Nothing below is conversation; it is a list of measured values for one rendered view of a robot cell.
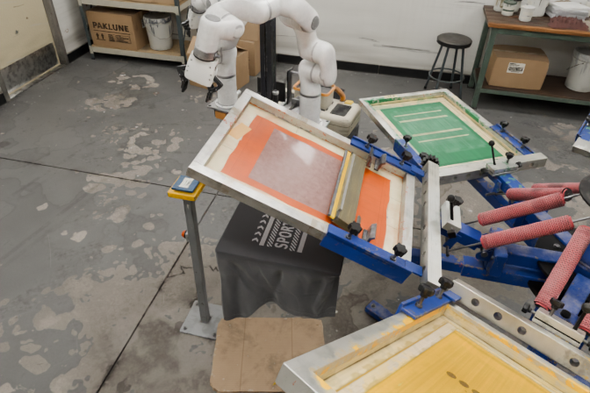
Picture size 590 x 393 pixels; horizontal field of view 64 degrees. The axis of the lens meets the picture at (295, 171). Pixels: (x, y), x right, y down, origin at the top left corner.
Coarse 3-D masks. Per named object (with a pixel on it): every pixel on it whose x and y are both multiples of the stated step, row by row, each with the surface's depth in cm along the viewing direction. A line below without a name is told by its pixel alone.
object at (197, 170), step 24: (240, 96) 186; (288, 120) 193; (216, 144) 160; (336, 144) 194; (192, 168) 147; (384, 168) 195; (240, 192) 148; (408, 192) 184; (288, 216) 149; (408, 216) 172; (408, 240) 162
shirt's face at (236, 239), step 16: (240, 208) 197; (240, 224) 189; (256, 224) 189; (224, 240) 181; (240, 240) 181; (320, 240) 182; (256, 256) 175; (272, 256) 175; (288, 256) 175; (304, 256) 175; (320, 256) 176; (336, 256) 176; (336, 272) 169
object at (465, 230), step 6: (462, 228) 171; (468, 228) 172; (444, 234) 171; (462, 234) 170; (468, 234) 170; (474, 234) 171; (480, 234) 173; (462, 240) 171; (468, 240) 171; (474, 240) 170; (474, 246) 171
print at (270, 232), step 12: (264, 216) 193; (264, 228) 187; (276, 228) 187; (288, 228) 188; (252, 240) 181; (264, 240) 182; (276, 240) 182; (288, 240) 182; (300, 240) 182; (300, 252) 177
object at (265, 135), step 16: (256, 128) 181; (272, 128) 186; (256, 144) 174; (272, 144) 178; (288, 144) 182; (304, 144) 186; (288, 160) 175; (304, 160) 179; (320, 160) 183; (336, 160) 187; (320, 176) 175; (336, 176) 179; (368, 176) 187; (368, 192) 179; (384, 192) 183; (384, 208) 176
